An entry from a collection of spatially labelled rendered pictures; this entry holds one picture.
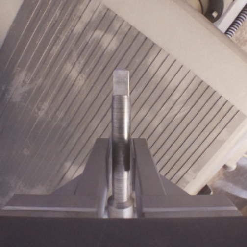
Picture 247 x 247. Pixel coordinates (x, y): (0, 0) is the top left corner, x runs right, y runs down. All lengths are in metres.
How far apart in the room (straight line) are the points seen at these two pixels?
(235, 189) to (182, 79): 2.08
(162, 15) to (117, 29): 0.06
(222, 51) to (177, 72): 0.07
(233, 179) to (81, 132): 2.04
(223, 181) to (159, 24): 2.01
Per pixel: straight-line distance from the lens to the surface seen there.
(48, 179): 0.32
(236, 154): 0.42
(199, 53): 0.28
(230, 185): 2.24
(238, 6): 0.91
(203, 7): 0.51
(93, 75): 0.25
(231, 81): 0.30
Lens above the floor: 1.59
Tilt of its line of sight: 75 degrees down
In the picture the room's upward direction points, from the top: 179 degrees clockwise
